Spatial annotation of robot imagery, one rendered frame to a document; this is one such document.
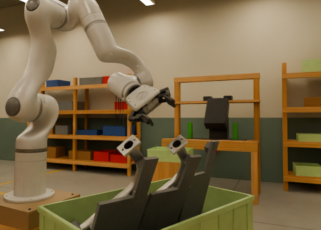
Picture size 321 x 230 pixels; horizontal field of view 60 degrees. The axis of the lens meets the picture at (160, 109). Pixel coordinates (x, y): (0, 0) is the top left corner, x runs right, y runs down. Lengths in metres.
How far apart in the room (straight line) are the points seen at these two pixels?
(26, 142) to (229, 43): 5.30
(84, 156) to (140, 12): 3.64
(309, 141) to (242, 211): 4.30
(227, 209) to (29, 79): 0.87
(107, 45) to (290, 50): 5.16
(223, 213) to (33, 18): 0.96
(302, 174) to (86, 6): 4.76
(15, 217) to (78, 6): 0.80
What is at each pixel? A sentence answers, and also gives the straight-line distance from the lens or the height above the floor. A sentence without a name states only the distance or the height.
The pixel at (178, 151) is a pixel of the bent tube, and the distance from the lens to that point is 0.83.
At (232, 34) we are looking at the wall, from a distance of 6.15.
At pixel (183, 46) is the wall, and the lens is 6.36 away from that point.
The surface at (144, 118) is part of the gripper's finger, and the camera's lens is 0.84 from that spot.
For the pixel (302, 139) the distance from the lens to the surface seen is 5.30.
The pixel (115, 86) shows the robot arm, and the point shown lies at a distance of 1.02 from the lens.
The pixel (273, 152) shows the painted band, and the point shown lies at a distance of 5.88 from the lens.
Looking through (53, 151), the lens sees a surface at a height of 0.41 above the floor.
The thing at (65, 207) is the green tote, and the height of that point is 0.94.
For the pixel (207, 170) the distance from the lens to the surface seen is 1.05.
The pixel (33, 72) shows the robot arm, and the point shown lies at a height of 1.42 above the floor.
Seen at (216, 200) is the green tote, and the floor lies 0.91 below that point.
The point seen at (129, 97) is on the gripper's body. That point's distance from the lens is 0.93.
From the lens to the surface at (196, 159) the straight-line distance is 0.84.
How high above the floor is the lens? 1.24
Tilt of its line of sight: 2 degrees up
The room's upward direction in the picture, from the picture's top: straight up
